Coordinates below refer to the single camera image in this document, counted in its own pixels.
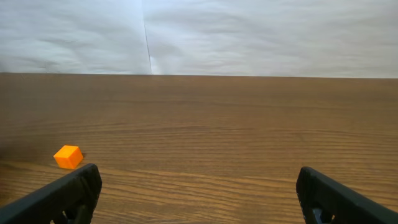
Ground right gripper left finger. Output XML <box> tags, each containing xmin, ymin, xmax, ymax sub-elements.
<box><xmin>0</xmin><ymin>163</ymin><xmax>103</xmax><ymax>224</ymax></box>

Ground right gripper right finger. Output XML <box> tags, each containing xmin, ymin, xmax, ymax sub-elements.
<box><xmin>295</xmin><ymin>166</ymin><xmax>398</xmax><ymax>224</ymax></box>

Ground orange cube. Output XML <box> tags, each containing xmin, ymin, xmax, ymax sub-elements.
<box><xmin>53</xmin><ymin>144</ymin><xmax>85</xmax><ymax>170</ymax></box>

